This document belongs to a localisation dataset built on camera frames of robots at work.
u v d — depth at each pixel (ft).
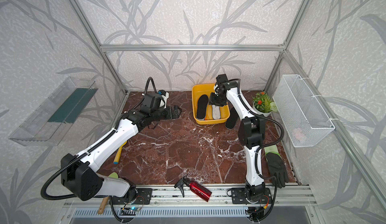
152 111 1.98
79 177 1.30
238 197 2.38
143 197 2.39
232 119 3.33
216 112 3.44
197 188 2.40
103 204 2.30
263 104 3.05
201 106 3.45
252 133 1.84
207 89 3.90
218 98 2.67
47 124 2.10
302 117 2.06
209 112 3.47
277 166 2.68
